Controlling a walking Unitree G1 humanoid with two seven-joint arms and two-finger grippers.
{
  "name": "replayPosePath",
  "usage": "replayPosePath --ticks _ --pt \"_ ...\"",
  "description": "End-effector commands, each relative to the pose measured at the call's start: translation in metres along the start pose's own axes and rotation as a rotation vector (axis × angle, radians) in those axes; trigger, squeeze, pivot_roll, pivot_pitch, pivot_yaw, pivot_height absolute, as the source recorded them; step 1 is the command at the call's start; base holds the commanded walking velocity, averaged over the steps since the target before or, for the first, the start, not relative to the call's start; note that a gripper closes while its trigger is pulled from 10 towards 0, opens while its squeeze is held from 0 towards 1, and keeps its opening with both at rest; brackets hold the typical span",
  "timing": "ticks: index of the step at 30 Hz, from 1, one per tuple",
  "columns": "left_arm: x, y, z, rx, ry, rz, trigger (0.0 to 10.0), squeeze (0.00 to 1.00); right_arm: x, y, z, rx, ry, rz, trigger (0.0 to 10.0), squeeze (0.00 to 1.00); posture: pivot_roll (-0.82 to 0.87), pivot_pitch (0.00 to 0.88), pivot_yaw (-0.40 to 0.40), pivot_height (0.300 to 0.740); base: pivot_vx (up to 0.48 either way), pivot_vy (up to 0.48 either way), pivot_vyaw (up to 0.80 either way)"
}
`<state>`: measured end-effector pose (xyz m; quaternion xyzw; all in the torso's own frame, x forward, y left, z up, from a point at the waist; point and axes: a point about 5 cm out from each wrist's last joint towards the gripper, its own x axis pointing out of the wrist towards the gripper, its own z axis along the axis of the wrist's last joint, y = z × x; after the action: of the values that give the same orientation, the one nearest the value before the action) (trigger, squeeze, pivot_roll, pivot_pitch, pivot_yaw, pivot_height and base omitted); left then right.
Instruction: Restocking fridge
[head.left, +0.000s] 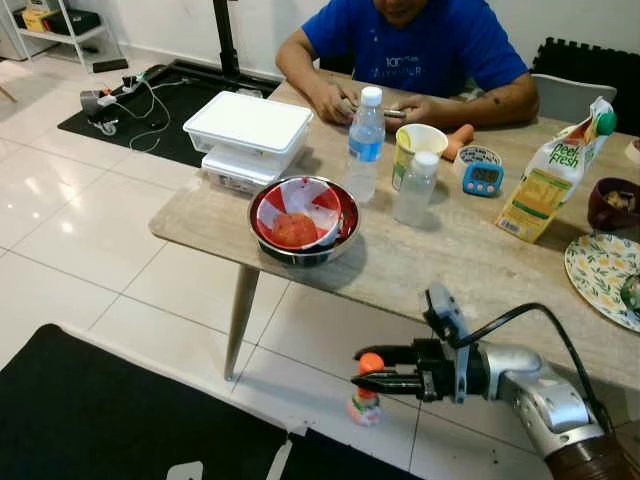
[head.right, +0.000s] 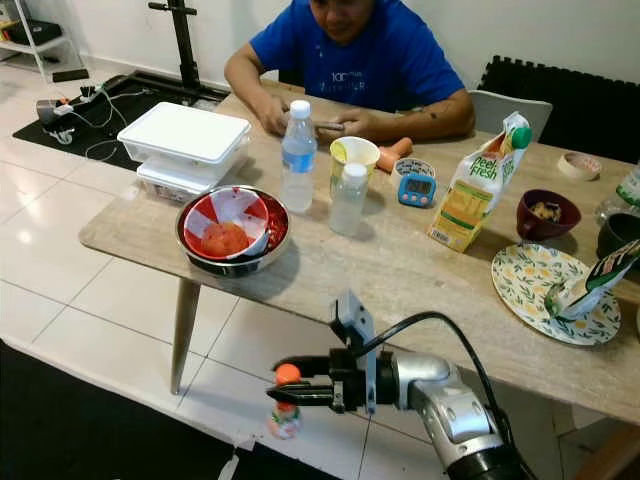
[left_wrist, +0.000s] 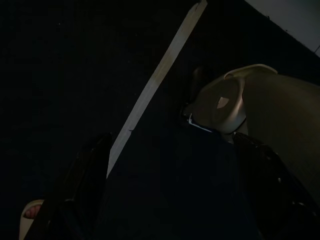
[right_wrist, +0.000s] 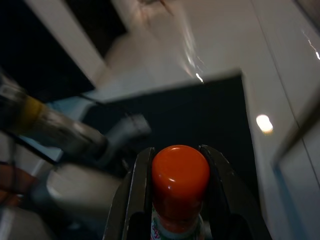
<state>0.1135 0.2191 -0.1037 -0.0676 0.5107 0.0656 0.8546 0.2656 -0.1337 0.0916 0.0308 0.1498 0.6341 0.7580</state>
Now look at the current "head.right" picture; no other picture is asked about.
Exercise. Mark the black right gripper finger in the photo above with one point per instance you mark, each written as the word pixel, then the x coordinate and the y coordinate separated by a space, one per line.
pixel 318 364
pixel 310 395

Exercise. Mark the small bottle orange cap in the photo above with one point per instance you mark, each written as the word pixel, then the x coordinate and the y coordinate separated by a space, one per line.
pixel 288 375

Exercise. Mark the slim grey handheld device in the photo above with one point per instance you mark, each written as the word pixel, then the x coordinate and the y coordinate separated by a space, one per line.
pixel 325 125

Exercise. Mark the person's right forearm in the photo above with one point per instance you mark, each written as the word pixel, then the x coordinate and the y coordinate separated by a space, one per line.
pixel 245 82

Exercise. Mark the person's left forearm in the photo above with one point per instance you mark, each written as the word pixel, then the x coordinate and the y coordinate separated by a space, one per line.
pixel 425 120

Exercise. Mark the person's left hand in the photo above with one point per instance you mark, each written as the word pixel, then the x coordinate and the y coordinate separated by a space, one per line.
pixel 358 123

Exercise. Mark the person's right hand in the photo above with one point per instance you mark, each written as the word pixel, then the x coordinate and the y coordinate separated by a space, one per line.
pixel 285 115

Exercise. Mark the black floor mat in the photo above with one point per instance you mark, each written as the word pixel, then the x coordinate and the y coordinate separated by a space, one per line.
pixel 100 430
pixel 300 468
pixel 72 133

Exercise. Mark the light wooden table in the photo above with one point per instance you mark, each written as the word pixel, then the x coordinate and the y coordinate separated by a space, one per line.
pixel 380 270

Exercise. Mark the steel bowl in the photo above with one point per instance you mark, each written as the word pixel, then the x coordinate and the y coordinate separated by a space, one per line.
pixel 230 268

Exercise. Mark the red tomato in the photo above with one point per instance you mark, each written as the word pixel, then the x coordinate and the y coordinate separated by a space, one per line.
pixel 224 240

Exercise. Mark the small clear bottle white cap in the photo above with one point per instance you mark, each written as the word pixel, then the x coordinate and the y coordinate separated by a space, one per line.
pixel 348 205

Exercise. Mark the red white paper wrapper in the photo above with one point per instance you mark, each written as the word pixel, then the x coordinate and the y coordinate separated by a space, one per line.
pixel 230 205

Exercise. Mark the floral print plate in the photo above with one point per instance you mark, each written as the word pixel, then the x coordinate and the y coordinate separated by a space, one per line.
pixel 520 280

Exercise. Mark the blue digital timer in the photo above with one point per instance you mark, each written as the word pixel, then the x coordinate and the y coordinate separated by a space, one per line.
pixel 417 188

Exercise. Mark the water bottle blue label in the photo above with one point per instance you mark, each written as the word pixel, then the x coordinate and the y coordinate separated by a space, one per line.
pixel 298 160

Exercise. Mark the yellow paper cup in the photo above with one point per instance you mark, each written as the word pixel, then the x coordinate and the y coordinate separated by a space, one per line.
pixel 360 150

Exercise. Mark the yellow green juice carton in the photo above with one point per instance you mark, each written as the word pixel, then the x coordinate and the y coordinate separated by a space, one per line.
pixel 470 200

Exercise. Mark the orange carrot piece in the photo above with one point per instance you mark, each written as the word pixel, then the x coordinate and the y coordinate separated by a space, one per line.
pixel 395 152

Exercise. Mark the small white food container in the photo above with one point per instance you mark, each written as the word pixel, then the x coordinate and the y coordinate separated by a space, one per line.
pixel 175 185

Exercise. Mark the maroon bowl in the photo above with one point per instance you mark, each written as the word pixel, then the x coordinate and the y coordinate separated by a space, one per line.
pixel 535 228

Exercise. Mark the large white food container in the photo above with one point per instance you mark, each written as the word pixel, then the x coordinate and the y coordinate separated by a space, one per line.
pixel 185 132

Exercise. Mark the beige masking tape roll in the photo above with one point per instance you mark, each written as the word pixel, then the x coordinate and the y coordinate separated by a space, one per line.
pixel 565 168

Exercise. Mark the grey chair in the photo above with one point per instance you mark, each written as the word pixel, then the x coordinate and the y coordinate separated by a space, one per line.
pixel 500 112

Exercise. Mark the person in blue shirt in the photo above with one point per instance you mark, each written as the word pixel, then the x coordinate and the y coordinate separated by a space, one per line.
pixel 360 55

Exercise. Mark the black bowl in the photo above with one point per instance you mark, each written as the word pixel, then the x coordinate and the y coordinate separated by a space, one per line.
pixel 622 235

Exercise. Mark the black pole stand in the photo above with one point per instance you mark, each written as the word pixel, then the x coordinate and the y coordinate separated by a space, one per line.
pixel 183 50

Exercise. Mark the large clear plastic bottle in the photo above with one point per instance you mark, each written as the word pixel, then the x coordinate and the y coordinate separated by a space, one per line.
pixel 630 190

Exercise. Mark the white power strip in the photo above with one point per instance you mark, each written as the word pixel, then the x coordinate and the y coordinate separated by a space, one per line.
pixel 75 100

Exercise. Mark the white shelf rack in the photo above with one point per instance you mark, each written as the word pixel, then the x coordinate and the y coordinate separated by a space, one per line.
pixel 20 48

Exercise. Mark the black case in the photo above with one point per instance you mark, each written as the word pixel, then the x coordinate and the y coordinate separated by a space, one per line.
pixel 50 32

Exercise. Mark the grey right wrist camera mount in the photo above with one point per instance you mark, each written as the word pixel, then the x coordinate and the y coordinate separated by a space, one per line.
pixel 360 325

